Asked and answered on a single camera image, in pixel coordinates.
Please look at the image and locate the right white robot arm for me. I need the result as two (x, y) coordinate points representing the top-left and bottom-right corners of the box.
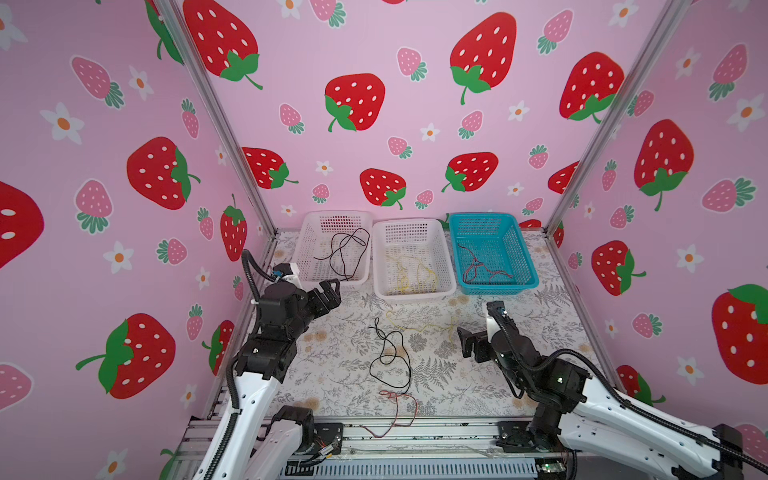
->
(457, 323), (767, 479)

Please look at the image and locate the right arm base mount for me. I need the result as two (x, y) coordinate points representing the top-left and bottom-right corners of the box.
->
(495, 420), (571, 454)

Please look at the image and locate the left white plastic basket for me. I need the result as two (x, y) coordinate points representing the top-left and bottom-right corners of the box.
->
(291, 211), (373, 291)

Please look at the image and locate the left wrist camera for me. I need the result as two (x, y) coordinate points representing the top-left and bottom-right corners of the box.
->
(272, 262), (302, 288)

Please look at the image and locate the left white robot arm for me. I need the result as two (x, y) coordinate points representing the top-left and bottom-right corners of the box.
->
(194, 250), (342, 479)

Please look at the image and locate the white plastic basket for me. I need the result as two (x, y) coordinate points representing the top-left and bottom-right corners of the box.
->
(291, 211), (373, 291)
(372, 218), (457, 303)

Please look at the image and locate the middle white plastic basket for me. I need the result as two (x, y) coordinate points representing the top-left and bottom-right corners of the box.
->
(372, 218), (457, 303)

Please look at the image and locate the aluminium front rail frame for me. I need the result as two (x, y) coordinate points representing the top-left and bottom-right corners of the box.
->
(167, 415), (679, 480)

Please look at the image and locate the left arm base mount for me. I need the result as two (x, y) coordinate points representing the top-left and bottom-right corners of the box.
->
(293, 422), (344, 456)

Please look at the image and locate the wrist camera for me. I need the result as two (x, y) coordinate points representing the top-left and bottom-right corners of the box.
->
(272, 262), (302, 288)
(486, 300), (506, 341)

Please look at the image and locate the teal plastic basket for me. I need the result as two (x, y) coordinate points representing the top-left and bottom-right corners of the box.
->
(448, 213), (539, 296)

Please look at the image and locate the aluminium corner post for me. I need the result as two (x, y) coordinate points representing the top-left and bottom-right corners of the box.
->
(543, 0), (691, 240)
(157, 0), (278, 238)

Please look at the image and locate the right aluminium corner post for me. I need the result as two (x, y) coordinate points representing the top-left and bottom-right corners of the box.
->
(543, 0), (691, 240)

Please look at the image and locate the left aluminium corner post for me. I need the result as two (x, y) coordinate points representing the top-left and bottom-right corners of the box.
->
(157, 0), (278, 238)

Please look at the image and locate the yellow cable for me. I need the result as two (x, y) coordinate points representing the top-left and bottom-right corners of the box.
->
(386, 254), (439, 295)
(385, 308), (466, 337)

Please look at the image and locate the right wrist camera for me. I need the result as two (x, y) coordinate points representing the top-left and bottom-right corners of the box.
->
(486, 300), (506, 341)

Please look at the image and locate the red cable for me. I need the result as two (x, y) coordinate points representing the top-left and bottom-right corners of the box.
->
(455, 241), (516, 284)
(358, 389), (420, 439)

